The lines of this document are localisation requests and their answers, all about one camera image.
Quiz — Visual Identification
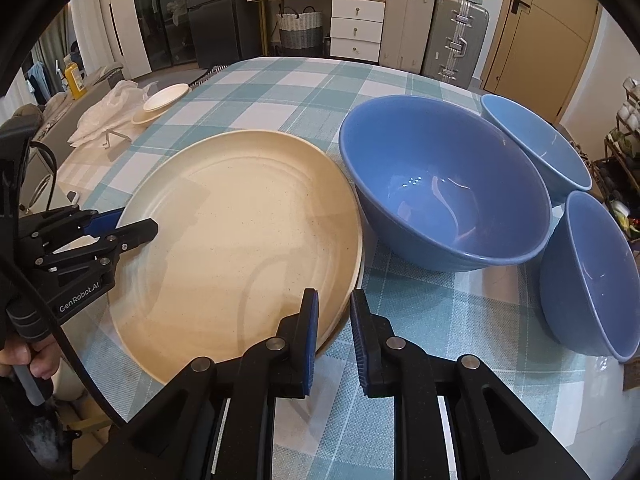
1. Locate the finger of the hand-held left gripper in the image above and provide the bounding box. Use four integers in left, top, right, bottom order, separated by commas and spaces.
20, 205, 126, 247
34, 218, 159, 281

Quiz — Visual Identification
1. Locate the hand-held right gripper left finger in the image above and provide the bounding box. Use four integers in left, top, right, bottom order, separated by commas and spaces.
72, 288, 321, 480

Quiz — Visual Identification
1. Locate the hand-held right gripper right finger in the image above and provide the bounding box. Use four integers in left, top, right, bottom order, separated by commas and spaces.
350, 290, 591, 480

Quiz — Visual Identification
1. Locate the blue bowl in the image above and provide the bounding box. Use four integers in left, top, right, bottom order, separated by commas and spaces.
480, 94, 593, 206
539, 191, 640, 363
339, 95, 552, 273

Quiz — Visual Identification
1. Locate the person's left forearm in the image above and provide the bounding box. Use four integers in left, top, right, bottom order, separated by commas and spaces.
0, 375, 83, 480

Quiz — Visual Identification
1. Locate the person's left hand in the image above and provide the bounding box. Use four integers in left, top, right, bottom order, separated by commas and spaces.
0, 338, 62, 381

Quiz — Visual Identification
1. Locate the white plastic bag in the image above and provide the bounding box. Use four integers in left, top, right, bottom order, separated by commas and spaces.
67, 80, 152, 149

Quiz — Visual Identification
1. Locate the small white plate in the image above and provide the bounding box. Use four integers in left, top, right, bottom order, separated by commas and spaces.
131, 107, 166, 126
143, 84, 191, 112

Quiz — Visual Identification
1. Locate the beige sofa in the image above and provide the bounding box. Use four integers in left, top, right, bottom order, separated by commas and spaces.
20, 62, 126, 211

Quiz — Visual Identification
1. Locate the yellow bottle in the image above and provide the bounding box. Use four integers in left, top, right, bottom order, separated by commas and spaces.
62, 57, 87, 100

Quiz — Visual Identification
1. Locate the white tall cabinet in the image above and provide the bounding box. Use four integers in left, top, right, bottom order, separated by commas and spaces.
97, 0, 153, 81

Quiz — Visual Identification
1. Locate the dark glass cabinet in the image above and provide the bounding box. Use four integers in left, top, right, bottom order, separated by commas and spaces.
131, 0, 198, 67

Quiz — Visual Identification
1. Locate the dark grey refrigerator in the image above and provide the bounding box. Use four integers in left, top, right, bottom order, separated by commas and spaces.
181, 0, 242, 69

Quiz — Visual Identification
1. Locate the white and grey woven basket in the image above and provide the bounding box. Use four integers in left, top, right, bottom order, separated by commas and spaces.
276, 6, 323, 51

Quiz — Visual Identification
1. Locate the white vanity desk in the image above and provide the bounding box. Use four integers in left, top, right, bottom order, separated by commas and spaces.
245, 0, 386, 63

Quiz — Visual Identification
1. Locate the silver suitcase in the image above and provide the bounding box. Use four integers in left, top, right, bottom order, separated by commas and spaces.
421, 0, 490, 90

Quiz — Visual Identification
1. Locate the beige suitcase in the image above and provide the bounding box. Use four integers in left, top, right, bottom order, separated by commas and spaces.
378, 0, 437, 68

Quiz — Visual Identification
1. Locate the wooden shoe rack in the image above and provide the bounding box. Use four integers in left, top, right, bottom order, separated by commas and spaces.
602, 110, 640, 196

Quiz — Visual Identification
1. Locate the wooden door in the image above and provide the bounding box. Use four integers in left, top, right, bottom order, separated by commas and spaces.
482, 0, 601, 123

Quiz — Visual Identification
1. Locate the black cable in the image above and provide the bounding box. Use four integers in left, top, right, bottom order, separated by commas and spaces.
0, 140, 132, 427

